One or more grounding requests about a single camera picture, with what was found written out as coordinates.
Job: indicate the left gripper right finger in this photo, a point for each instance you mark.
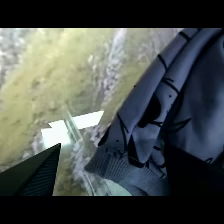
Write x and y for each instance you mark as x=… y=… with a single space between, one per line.
x=193 y=180

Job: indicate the pale grey printed long-sleeved shirt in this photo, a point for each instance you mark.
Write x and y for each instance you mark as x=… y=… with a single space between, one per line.
x=196 y=100

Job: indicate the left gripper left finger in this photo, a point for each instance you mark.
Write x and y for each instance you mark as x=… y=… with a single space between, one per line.
x=36 y=176

